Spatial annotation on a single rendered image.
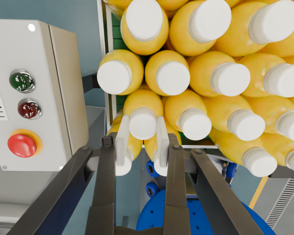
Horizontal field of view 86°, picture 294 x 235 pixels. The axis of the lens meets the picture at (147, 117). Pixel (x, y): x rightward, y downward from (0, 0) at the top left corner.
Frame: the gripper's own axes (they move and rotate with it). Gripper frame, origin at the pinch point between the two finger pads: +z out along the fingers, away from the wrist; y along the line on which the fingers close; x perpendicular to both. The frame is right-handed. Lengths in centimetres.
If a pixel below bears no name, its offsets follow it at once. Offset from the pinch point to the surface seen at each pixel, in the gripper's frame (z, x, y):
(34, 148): 1.9, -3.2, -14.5
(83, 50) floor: 113, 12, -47
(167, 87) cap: 2.7, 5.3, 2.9
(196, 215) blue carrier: 8.0, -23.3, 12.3
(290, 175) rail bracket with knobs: 12.8, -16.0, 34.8
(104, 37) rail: 15.1, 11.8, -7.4
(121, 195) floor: 112, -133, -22
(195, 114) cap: 2.9, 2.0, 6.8
